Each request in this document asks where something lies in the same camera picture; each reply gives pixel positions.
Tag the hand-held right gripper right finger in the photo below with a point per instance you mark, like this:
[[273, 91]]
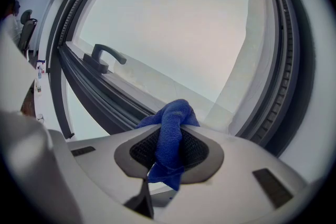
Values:
[[236, 178]]

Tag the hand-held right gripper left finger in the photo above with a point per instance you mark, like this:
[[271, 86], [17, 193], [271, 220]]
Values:
[[105, 160]]

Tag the blue cleaning cloth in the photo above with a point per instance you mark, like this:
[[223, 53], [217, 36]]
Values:
[[172, 126]]

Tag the small round cup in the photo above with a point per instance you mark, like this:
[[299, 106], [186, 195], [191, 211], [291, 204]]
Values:
[[40, 118]]

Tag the light blue label bottle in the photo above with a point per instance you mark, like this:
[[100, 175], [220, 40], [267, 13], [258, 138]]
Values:
[[40, 72]]

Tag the blue tape strip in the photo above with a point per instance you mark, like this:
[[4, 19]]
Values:
[[42, 61]]

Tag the black mesh office chair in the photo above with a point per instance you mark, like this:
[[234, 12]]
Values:
[[26, 31]]

